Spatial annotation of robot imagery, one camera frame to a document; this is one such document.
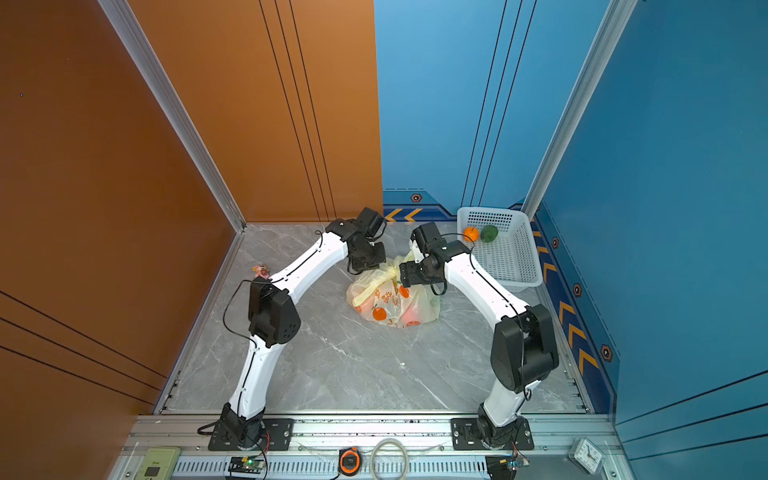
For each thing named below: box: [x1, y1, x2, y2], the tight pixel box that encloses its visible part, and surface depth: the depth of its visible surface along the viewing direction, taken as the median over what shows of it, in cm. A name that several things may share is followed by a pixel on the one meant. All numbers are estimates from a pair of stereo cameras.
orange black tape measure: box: [338, 446, 362, 476], surface depth 69 cm
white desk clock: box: [568, 437, 606, 475], surface depth 70 cm
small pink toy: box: [252, 264, 270, 279], surface depth 104 cm
